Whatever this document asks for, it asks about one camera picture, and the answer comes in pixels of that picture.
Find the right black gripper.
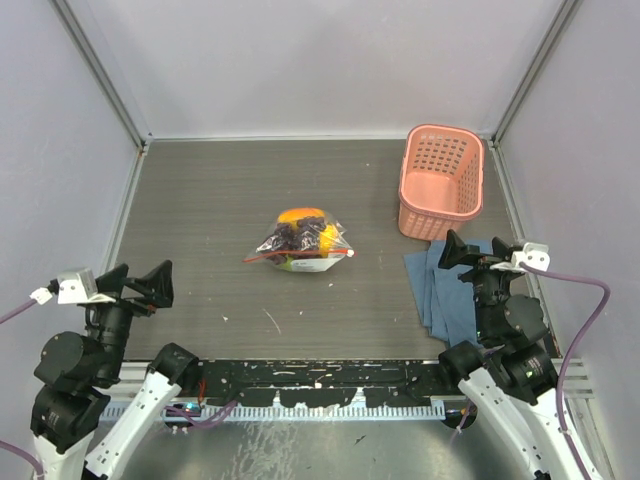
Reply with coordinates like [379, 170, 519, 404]
[437, 227, 525, 340]

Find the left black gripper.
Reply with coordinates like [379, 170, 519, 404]
[89, 257, 173, 380]

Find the green custard apple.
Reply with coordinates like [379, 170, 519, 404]
[276, 259, 293, 271]

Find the dark purple grape bunch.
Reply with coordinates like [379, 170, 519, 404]
[256, 217, 327, 254]

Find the yellow orange mango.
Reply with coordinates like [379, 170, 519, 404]
[277, 207, 325, 228]

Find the clear red zip top bag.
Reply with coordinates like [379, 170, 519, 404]
[243, 207, 356, 273]

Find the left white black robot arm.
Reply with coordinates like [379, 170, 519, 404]
[30, 260, 200, 479]

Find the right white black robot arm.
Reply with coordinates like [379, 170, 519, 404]
[438, 230, 611, 479]

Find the blue folded cloth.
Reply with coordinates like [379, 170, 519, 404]
[404, 240, 480, 347]

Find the pink plastic basket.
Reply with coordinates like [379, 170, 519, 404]
[398, 124, 485, 241]

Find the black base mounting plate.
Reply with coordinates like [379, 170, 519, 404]
[179, 360, 462, 408]

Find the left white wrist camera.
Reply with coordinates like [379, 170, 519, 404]
[29, 268, 116, 305]

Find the aluminium front rail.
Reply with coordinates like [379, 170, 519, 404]
[106, 360, 595, 399]

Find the slotted cable duct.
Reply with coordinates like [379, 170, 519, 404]
[101, 400, 446, 422]

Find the right aluminium frame post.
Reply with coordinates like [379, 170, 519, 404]
[490, 0, 583, 147]

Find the aluminium frame post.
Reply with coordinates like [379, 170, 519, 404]
[49, 1, 152, 150]
[490, 0, 583, 147]

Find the left aluminium frame post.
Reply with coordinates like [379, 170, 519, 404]
[49, 1, 152, 150]

